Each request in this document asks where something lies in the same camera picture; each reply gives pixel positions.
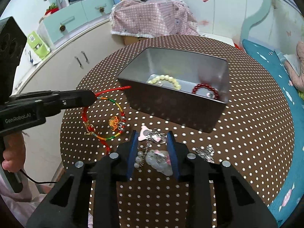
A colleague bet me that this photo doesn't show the green white paper bag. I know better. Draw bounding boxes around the green white paper bag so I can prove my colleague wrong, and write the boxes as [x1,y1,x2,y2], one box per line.
[27,31,51,60]

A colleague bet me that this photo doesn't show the person left hand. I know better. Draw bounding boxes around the person left hand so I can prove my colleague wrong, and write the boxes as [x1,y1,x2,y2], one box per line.
[2,132,26,173]

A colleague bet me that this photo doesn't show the pink charm pearl bracelet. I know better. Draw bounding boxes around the pink charm pearl bracelet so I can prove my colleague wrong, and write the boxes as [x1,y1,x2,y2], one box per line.
[133,124,169,170]

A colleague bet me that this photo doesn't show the teal bed sheet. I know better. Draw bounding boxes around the teal bed sheet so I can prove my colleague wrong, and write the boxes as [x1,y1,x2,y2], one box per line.
[243,40,303,227]

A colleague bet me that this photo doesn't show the white cabinet with handles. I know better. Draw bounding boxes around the white cabinet with handles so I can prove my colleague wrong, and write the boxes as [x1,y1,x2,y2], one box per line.
[17,21,124,182]

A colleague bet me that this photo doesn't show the grey metal tin box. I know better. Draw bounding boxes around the grey metal tin box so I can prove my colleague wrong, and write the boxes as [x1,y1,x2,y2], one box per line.
[117,47,230,133]

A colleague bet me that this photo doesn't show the silver chain bracelet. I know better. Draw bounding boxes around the silver chain bracelet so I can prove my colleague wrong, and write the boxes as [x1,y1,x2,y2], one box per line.
[192,144,215,163]

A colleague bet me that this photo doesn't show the teal bunk bed frame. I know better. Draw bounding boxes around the teal bunk bed frame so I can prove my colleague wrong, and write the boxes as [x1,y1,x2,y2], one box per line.
[240,0,272,44]

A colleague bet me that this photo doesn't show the pink checkered cover cloth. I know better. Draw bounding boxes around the pink checkered cover cloth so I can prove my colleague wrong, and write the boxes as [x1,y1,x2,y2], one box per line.
[110,0,199,38]

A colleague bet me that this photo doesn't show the brown polka dot tablecloth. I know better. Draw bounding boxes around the brown polka dot tablecloth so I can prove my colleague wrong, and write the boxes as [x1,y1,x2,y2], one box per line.
[59,34,296,228]

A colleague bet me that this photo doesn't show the white wardrobe doors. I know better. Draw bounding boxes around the white wardrobe doors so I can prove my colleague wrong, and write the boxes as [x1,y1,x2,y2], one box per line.
[182,0,263,41]

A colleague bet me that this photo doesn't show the teal drawer unit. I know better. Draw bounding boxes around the teal drawer unit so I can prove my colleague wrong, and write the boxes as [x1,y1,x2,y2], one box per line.
[37,0,114,47]

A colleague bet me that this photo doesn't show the brown cardboard box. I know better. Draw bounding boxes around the brown cardboard box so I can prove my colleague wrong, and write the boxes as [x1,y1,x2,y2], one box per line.
[122,36,146,46]

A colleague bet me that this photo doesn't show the pink and green folded quilt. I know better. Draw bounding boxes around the pink and green folded quilt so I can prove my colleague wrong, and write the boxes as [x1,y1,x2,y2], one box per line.
[284,41,304,99]

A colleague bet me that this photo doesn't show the cream bead bracelet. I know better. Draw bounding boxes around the cream bead bracelet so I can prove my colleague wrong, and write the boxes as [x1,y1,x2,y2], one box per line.
[147,74,182,91]

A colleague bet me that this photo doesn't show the dark red bead bracelet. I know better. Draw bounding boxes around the dark red bead bracelet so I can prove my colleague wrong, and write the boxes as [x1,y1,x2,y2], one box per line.
[191,82,220,101]

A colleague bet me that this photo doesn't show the red string charm bracelet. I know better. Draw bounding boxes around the red string charm bracelet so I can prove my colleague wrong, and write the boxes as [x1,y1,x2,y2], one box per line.
[81,85,132,154]

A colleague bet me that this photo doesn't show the jade pendant charm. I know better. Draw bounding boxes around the jade pendant charm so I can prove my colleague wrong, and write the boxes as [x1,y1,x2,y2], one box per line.
[145,149,173,177]

